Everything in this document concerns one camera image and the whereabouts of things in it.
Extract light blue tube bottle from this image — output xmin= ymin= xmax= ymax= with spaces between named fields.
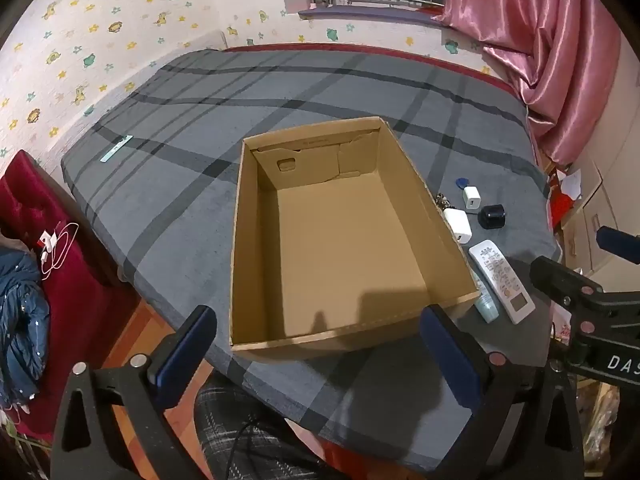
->
xmin=472 ymin=280 xmax=501 ymax=323

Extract beige drawer cabinet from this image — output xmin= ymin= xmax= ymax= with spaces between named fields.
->
xmin=555 ymin=157 xmax=640 ymax=283

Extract person's plaid trousers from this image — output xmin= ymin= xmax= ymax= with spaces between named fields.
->
xmin=192 ymin=384 xmax=353 ymax=480

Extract white paper sheet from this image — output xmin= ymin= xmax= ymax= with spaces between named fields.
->
xmin=559 ymin=169 xmax=584 ymax=200

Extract brown cardboard box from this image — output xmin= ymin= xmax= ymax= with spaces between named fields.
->
xmin=229 ymin=116 xmax=482 ymax=361

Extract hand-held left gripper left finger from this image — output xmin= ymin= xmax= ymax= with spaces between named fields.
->
xmin=50 ymin=305 xmax=218 ymax=480

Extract pink satin curtain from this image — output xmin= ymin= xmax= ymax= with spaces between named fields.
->
xmin=432 ymin=0 xmax=627 ymax=167

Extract large white charger plug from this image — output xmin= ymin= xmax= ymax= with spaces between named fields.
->
xmin=444 ymin=208 xmax=472 ymax=246

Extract white remote control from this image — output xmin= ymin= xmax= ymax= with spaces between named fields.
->
xmin=468 ymin=240 xmax=536 ymax=325

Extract white charging cable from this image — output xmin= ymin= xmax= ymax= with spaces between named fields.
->
xmin=37 ymin=222 xmax=81 ymax=279

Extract black cable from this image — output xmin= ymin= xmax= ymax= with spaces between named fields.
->
xmin=222 ymin=417 xmax=321 ymax=480

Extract black power adapter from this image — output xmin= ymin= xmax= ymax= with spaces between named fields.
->
xmin=477 ymin=204 xmax=507 ymax=230

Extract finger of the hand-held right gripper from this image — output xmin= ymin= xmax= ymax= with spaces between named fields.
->
xmin=596 ymin=226 xmax=640 ymax=257
xmin=529 ymin=255 xmax=607 ymax=311

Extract light green strip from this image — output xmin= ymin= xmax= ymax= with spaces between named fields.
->
xmin=99 ymin=135 xmax=135 ymax=163

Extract plastic bag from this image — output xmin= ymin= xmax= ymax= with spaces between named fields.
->
xmin=581 ymin=379 xmax=632 ymax=477

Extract red paper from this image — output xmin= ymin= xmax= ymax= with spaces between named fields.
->
xmin=547 ymin=170 xmax=583 ymax=231

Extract red sofa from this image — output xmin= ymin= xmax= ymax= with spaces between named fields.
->
xmin=0 ymin=150 xmax=143 ymax=446

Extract dark blue jacket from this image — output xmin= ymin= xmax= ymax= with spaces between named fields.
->
xmin=0 ymin=246 xmax=52 ymax=407

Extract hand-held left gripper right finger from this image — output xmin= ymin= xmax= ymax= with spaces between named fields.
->
xmin=419 ymin=304 xmax=586 ymax=480

